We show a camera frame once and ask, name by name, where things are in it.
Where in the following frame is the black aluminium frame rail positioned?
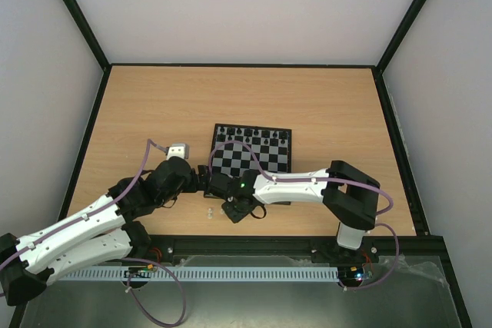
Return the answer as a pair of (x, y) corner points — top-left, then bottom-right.
(147, 235), (450, 267)

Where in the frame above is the black white chessboard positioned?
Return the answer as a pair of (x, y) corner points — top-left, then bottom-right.
(203, 123), (292, 206)

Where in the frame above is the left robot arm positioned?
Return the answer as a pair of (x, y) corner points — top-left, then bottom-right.
(1, 157), (209, 306)

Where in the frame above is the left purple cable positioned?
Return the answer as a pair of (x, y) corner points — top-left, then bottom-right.
(0, 138), (188, 325)

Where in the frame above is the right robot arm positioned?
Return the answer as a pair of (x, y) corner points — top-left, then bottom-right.
(207, 161), (381, 260)

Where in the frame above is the light blue cable duct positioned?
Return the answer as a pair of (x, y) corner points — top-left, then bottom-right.
(62, 265), (339, 283)

